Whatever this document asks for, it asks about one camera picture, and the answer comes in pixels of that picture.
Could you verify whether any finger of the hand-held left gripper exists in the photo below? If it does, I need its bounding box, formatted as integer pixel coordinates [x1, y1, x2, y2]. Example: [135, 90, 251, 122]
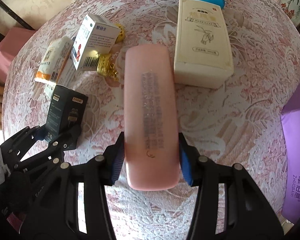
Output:
[0, 126, 52, 157]
[12, 127, 77, 173]

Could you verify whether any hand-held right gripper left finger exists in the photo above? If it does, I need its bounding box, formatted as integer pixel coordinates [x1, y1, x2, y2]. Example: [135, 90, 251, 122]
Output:
[20, 132, 126, 240]

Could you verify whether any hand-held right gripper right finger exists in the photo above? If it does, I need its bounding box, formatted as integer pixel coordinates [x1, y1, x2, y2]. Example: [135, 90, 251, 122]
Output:
[178, 132, 285, 240]

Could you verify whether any black product box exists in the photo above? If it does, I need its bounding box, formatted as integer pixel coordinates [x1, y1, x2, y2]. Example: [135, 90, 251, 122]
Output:
[45, 85, 88, 151]

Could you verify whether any pink glasses case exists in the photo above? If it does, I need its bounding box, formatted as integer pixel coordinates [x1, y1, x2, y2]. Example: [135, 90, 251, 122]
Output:
[122, 44, 181, 191]

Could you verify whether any purple storage container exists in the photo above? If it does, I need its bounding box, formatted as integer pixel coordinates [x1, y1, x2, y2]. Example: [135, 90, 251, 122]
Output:
[281, 67, 300, 226]

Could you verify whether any pink lace tablecloth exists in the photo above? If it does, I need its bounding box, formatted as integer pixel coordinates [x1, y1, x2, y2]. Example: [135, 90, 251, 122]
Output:
[1, 0, 300, 240]

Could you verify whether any white and orange medicine box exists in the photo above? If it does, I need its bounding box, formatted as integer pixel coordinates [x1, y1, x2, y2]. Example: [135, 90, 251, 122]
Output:
[35, 36, 73, 83]

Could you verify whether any pink stool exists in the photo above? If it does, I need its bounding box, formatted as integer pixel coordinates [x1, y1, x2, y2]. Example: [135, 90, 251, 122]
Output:
[0, 27, 37, 75]

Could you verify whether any gold ornament with bells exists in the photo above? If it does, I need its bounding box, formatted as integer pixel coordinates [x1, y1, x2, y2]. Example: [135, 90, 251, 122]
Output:
[96, 54, 119, 81]

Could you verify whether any white and blue medicine box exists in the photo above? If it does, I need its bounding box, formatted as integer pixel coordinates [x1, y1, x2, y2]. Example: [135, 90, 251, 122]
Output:
[72, 14, 121, 70]

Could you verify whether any cream rectangular box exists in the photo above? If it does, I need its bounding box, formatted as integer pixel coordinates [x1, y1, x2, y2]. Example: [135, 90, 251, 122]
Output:
[174, 0, 234, 89]

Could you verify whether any yellow gold ornament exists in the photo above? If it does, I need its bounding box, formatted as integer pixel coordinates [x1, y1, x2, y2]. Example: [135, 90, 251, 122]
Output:
[114, 24, 126, 42]

